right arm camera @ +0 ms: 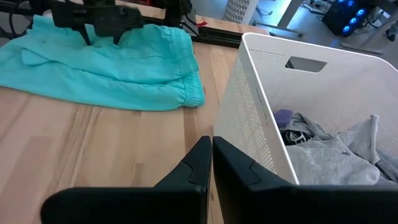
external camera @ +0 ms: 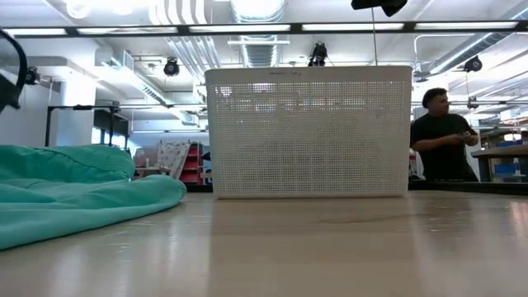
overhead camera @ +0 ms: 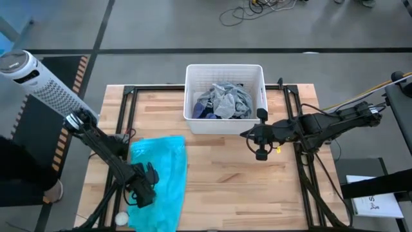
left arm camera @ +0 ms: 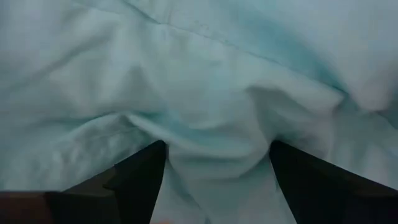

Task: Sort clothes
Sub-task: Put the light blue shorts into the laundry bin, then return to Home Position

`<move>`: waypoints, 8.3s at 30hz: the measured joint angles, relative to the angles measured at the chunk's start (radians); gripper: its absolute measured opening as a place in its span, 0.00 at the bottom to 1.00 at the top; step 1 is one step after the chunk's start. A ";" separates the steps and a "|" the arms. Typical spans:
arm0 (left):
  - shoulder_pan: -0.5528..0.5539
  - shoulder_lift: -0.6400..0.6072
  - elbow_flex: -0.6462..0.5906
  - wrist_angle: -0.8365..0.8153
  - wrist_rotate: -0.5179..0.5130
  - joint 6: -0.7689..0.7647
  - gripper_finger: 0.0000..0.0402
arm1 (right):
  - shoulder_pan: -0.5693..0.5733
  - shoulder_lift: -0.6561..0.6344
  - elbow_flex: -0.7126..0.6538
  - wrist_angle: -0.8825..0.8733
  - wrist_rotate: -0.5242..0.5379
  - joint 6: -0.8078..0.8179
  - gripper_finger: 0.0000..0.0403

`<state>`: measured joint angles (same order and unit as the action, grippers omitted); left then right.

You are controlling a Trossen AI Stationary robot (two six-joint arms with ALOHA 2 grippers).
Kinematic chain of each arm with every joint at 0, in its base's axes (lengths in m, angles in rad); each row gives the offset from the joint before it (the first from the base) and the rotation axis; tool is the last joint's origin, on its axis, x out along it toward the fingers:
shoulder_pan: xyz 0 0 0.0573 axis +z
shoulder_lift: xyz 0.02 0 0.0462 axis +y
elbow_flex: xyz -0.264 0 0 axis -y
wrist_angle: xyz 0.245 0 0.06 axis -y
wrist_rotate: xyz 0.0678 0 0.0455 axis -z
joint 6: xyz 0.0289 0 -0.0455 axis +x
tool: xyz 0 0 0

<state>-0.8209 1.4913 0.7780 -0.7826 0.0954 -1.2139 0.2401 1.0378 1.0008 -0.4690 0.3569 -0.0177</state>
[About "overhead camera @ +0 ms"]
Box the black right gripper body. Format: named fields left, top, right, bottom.
left=249, top=108, right=289, bottom=161

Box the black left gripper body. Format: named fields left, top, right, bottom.
left=128, top=162, right=160, bottom=209

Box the turquoise sweater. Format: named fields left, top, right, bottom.
left=127, top=135, right=189, bottom=232

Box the grey shirt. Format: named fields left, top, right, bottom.
left=196, top=81, right=255, bottom=120

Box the white plastic laundry basket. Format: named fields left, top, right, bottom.
left=182, top=63, right=269, bottom=135

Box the small white ball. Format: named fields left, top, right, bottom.
left=115, top=211, right=129, bottom=226

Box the dark grey floor plate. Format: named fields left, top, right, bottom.
left=334, top=157, right=389, bottom=194

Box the black bar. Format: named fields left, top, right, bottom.
left=341, top=169, right=412, bottom=200

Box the person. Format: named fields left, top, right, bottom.
left=0, top=135, right=64, bottom=204
left=333, top=0, right=377, bottom=9

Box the black hazard-striped floor mat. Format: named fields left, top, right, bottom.
left=0, top=55, right=89, bottom=207

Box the white paper sheet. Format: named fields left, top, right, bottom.
left=346, top=175, right=405, bottom=219

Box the grey side table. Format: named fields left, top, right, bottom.
left=382, top=71, right=412, bottom=155

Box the white tower fan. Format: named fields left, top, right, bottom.
left=0, top=48, right=100, bottom=122

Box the yellow cable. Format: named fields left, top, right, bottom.
left=323, top=72, right=412, bottom=112

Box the floor cable bundle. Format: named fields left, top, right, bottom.
left=219, top=0, right=300, bottom=27

